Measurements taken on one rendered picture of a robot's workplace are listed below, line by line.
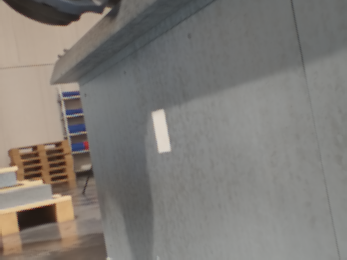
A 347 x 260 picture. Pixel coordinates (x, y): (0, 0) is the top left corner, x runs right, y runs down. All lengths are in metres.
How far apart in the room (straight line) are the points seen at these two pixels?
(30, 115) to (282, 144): 11.25
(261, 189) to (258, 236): 0.07
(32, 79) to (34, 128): 1.17
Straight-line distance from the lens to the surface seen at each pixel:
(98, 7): 0.99
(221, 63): 0.72
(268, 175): 0.67
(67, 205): 3.23
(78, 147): 11.37
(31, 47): 12.12
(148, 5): 0.77
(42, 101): 11.89
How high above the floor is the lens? 0.37
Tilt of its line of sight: 2 degrees up
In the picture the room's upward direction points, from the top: 10 degrees counter-clockwise
